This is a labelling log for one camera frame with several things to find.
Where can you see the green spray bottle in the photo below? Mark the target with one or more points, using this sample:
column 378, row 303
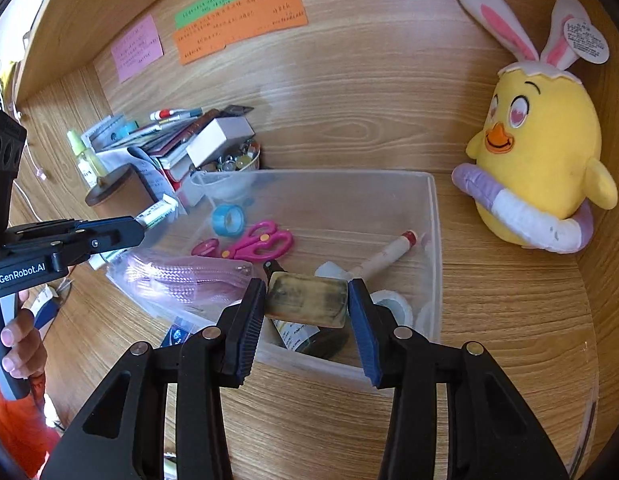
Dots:
column 87, row 162

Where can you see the orange sticky note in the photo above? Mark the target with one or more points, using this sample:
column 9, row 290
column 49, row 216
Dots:
column 236, row 21

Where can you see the white bowl of beads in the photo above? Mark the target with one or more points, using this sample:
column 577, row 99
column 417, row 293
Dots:
column 234, row 174

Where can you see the yellow worn eraser block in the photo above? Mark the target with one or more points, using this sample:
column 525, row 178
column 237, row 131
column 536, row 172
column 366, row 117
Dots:
column 308, row 300

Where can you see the stack of papers and books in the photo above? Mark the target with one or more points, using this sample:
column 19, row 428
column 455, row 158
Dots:
column 158, row 150

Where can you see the white small box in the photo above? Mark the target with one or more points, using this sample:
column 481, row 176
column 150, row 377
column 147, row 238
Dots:
column 218, row 137

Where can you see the red white marker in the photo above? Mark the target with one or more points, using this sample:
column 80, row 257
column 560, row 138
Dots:
column 168, row 113

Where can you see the clear plastic storage bin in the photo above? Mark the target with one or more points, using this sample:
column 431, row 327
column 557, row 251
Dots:
column 343, row 216

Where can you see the white bandage roll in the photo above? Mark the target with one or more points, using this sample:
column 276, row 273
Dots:
column 397, row 304

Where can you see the brown mug with lid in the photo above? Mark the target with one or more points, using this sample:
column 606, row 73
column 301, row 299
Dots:
column 120, row 193

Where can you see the green sticky note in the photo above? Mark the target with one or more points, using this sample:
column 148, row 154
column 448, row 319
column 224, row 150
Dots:
column 196, row 10

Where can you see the pink sticky note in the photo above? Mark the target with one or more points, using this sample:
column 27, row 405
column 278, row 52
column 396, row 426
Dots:
column 138, row 48

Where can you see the blue tape roll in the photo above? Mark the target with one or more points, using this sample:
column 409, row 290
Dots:
column 228, row 220

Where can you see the dark glass dropper bottle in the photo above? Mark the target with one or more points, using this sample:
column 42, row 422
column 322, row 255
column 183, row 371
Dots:
column 323, row 343

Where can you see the yellow chick plush toy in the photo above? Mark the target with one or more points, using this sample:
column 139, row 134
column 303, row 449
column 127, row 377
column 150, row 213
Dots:
column 534, row 170

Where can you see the blue Max blade box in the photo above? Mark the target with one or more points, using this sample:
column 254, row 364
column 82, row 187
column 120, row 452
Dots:
column 174, row 336

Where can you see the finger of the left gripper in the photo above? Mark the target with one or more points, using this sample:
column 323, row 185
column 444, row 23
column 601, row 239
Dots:
column 111, row 234

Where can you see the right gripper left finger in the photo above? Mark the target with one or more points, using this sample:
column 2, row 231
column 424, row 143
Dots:
column 119, row 432

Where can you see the person's left hand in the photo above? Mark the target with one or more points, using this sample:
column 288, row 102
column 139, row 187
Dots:
column 27, row 356

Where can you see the white pill bottle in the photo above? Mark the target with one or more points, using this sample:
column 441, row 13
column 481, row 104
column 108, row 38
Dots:
column 330, row 269

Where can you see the pink scissors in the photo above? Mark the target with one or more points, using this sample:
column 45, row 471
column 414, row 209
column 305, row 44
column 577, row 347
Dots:
column 262, row 242

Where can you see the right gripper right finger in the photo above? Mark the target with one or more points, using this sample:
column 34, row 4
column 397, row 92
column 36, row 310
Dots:
column 492, row 431

